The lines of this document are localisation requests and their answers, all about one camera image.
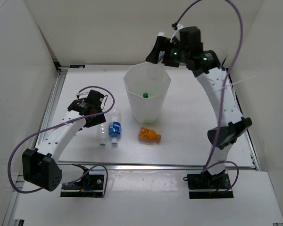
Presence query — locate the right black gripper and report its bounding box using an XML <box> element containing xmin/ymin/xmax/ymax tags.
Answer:
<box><xmin>146</xmin><ymin>36</ymin><xmax>190</xmax><ymax>68</ymax></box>

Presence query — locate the clear unlabelled plastic bottle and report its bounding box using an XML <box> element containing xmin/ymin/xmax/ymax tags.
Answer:
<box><xmin>98</xmin><ymin>123</ymin><xmax>107</xmax><ymax>146</ymax></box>

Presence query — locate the blue label clear bottle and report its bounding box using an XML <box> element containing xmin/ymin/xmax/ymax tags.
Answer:
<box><xmin>108</xmin><ymin>107</ymin><xmax>121</xmax><ymax>146</ymax></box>

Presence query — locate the white label clear bottle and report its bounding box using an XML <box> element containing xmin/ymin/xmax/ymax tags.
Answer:
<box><xmin>156</xmin><ymin>32</ymin><xmax>165</xmax><ymax>63</ymax></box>

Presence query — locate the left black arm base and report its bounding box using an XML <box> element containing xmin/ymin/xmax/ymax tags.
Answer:
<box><xmin>60</xmin><ymin>164</ymin><xmax>108</xmax><ymax>198</ymax></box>

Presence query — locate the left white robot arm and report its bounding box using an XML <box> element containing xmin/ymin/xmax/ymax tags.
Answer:
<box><xmin>22</xmin><ymin>98</ymin><xmax>106</xmax><ymax>191</ymax></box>

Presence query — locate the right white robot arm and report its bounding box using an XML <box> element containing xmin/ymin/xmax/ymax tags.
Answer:
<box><xmin>146</xmin><ymin>33</ymin><xmax>252</xmax><ymax>188</ymax></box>

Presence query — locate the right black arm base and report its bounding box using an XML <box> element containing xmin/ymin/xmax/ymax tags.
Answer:
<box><xmin>183</xmin><ymin>170</ymin><xmax>234</xmax><ymax>199</ymax></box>

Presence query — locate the white faceted plastic bin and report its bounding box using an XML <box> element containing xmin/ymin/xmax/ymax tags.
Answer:
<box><xmin>124</xmin><ymin>62</ymin><xmax>171</xmax><ymax>123</ymax></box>

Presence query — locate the orange juice bottle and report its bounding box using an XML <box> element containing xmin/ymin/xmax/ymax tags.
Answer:
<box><xmin>138</xmin><ymin>126</ymin><xmax>161</xmax><ymax>143</ymax></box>

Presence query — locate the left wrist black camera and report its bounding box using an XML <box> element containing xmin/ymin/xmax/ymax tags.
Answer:
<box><xmin>87</xmin><ymin>89</ymin><xmax>104</xmax><ymax>105</ymax></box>

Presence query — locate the wrist black camera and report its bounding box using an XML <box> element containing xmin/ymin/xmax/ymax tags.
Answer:
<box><xmin>87</xmin><ymin>89</ymin><xmax>104</xmax><ymax>105</ymax></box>
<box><xmin>179</xmin><ymin>26</ymin><xmax>203</xmax><ymax>48</ymax></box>

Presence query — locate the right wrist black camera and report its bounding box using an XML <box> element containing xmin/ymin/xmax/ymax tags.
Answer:
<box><xmin>179</xmin><ymin>26</ymin><xmax>203</xmax><ymax>48</ymax></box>

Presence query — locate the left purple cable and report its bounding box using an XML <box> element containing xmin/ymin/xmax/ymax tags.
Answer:
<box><xmin>8</xmin><ymin>86</ymin><xmax>116</xmax><ymax>198</ymax></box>

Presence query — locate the purple cable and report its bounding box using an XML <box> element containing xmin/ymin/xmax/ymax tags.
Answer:
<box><xmin>8</xmin><ymin>86</ymin><xmax>116</xmax><ymax>198</ymax></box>
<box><xmin>172</xmin><ymin>0</ymin><xmax>244</xmax><ymax>194</ymax></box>

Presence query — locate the aluminium front rail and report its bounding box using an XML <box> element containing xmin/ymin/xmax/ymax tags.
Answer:
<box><xmin>58</xmin><ymin>162</ymin><xmax>202</xmax><ymax>170</ymax></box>

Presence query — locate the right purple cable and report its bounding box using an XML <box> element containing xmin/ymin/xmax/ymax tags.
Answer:
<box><xmin>172</xmin><ymin>0</ymin><xmax>244</xmax><ymax>194</ymax></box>

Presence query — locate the aluminium left frame rail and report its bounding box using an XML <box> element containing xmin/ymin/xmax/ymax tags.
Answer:
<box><xmin>2</xmin><ymin>59</ymin><xmax>61</xmax><ymax>226</ymax></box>

